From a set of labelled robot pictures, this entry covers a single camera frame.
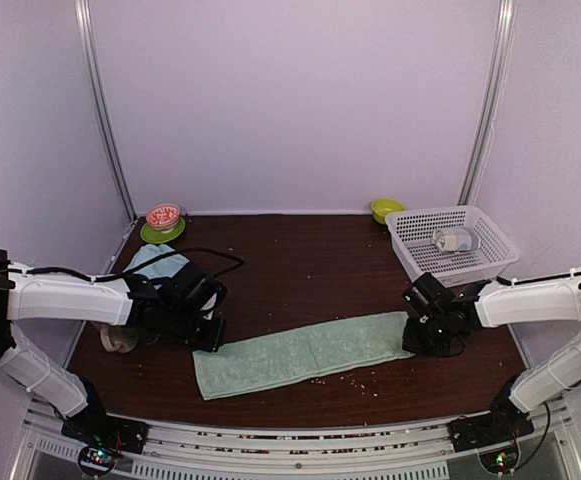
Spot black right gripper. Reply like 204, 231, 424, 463
403, 320, 452, 362

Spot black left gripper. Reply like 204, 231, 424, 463
164, 305, 227, 352

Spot light blue towel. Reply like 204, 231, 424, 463
124, 244, 190, 291

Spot white perforated plastic basket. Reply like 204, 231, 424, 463
386, 206, 519, 287

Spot mint green panda towel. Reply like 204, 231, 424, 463
193, 311, 411, 401

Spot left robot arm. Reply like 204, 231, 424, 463
0, 247, 227, 444

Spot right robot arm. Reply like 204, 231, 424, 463
402, 268, 581, 442

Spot beige printed mug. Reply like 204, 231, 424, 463
99, 324, 139, 354

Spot rolled towel in basket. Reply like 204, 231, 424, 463
430, 227, 481, 252

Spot green saucer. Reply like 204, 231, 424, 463
140, 217, 186, 245

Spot red patterned small bowl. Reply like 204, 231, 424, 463
146, 204, 181, 231

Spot lime green bowl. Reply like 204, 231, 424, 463
371, 198, 406, 225

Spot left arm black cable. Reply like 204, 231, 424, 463
24, 245, 245, 284

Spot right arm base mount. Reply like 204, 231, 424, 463
447, 398, 534, 476

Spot front aluminium rail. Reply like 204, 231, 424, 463
19, 392, 581, 480

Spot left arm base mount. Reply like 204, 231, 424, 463
55, 379, 149, 479

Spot right aluminium corner post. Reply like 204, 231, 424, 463
458, 0, 516, 206

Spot aluminium corner post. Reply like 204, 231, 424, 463
458, 0, 516, 206
74, 0, 138, 223

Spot left aluminium corner post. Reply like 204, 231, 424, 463
74, 0, 138, 223

